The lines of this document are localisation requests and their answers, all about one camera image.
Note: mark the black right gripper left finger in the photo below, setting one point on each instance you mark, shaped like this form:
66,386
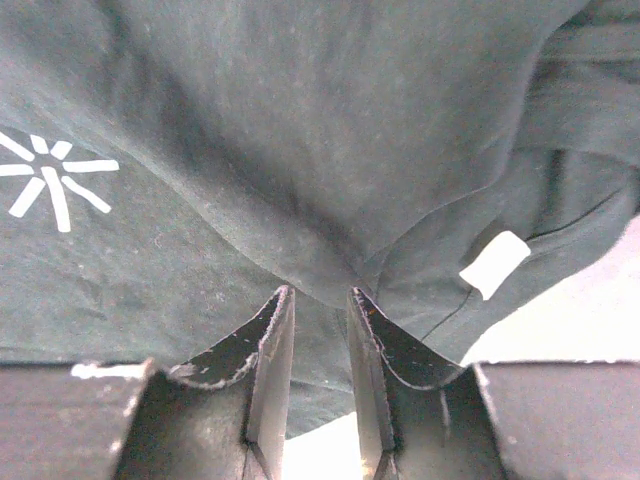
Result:
220,415

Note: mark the black t shirt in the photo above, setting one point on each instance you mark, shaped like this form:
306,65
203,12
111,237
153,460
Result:
167,165

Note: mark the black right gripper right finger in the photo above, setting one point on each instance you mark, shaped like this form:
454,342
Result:
421,416

